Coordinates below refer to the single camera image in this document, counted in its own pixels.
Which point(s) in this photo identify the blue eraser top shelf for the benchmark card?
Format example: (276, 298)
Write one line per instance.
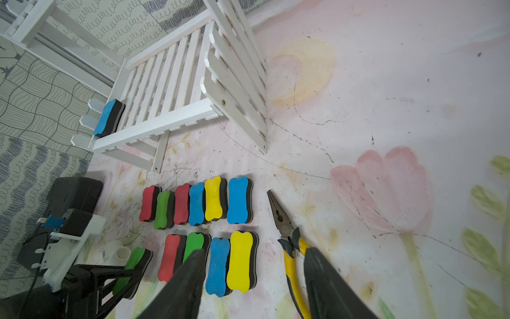
(197, 204)
(239, 201)

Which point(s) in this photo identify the black plastic case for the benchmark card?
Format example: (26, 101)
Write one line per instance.
(77, 193)

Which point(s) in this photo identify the blue eraser shelf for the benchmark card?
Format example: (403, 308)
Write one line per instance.
(216, 283)
(109, 119)
(197, 204)
(239, 201)

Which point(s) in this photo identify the white plastic pipe fitting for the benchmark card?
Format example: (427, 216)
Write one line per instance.
(116, 256)

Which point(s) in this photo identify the yellow handled pliers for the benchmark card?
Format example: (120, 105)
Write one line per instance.
(291, 242)

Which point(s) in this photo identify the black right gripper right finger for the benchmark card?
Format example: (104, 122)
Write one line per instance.
(329, 295)

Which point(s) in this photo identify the yellow eraser top shelf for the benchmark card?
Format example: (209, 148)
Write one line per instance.
(216, 199)

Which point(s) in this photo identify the red eraser top shelf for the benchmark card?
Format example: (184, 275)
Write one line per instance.
(181, 214)
(149, 203)

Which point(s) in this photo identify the red eraser shelf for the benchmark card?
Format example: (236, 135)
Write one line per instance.
(172, 259)
(181, 214)
(149, 203)

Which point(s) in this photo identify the green eraser top shelf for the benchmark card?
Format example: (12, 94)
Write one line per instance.
(165, 210)

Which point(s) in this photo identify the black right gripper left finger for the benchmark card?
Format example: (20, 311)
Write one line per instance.
(181, 296)

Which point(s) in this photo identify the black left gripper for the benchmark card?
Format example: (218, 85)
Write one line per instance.
(77, 298)

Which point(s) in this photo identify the yellow eraser shelf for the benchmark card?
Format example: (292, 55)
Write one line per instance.
(241, 275)
(216, 199)

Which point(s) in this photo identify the white wooden slatted shelf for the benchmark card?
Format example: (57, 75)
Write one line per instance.
(207, 68)

